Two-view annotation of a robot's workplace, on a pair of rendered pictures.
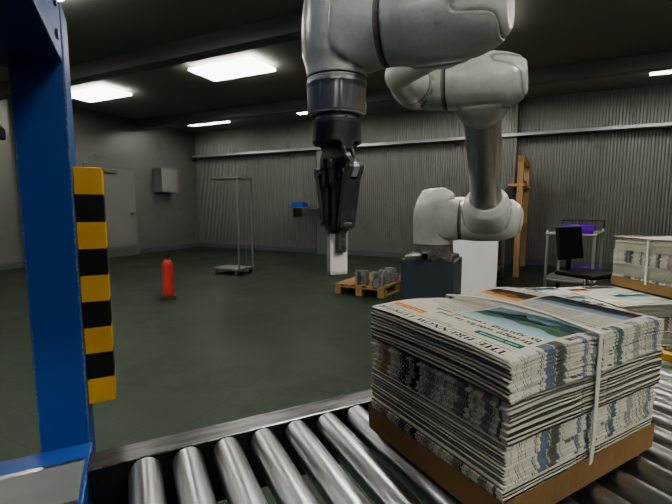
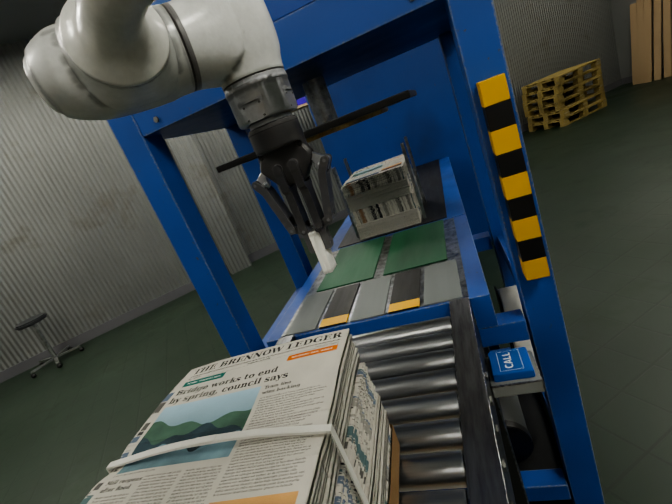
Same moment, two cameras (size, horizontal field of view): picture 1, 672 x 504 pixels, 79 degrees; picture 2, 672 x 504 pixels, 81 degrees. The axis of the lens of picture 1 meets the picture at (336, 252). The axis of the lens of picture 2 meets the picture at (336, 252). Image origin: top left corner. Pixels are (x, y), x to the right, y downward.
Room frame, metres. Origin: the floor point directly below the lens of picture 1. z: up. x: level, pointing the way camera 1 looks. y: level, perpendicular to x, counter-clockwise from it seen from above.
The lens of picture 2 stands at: (1.08, -0.40, 1.30)
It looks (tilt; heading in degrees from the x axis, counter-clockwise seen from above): 16 degrees down; 136
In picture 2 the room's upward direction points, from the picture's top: 22 degrees counter-clockwise
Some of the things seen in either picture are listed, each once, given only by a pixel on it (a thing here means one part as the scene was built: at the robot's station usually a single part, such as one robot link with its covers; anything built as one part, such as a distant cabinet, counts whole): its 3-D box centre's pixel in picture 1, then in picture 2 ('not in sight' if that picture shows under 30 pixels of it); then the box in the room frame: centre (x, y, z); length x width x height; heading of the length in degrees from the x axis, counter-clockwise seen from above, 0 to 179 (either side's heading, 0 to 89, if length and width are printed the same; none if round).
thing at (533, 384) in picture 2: not in sight; (513, 373); (0.76, 0.27, 0.69); 0.10 x 0.10 x 0.03; 27
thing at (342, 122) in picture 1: (336, 150); (283, 153); (0.64, 0.00, 1.29); 0.08 x 0.07 x 0.09; 26
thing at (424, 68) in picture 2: not in sight; (408, 129); (-0.94, 3.05, 1.03); 1.50 x 1.29 x 2.07; 117
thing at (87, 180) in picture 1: (94, 286); (514, 183); (0.78, 0.47, 1.05); 0.05 x 0.05 x 0.45; 27
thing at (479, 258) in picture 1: (470, 254); not in sight; (4.72, -1.56, 0.66); 0.67 x 0.61 x 1.31; 156
